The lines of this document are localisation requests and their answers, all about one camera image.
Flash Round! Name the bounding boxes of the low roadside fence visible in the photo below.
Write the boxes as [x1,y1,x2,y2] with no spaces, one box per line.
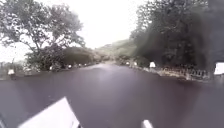
[156,66,213,81]

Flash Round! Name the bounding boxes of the dense dark trees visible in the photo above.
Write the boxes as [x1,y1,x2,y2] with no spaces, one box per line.
[128,0,224,73]

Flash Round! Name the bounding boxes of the robot's own part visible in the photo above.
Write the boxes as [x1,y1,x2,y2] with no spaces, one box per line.
[141,119,154,128]
[70,117,82,128]

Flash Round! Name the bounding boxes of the white roadside marker stone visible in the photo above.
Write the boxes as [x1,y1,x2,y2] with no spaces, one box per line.
[213,61,224,76]
[148,61,157,69]

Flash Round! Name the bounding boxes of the wooded hill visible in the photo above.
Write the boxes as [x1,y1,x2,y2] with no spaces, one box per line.
[93,38,138,63]

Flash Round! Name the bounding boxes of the group of leafy trees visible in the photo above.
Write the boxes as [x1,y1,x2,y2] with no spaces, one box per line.
[0,0,97,72]

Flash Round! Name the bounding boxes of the dark asphalt road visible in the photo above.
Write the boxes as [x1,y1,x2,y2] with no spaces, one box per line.
[0,62,224,128]

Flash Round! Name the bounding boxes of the row of roadside marker stones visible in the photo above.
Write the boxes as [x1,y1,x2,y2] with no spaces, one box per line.
[7,62,90,77]

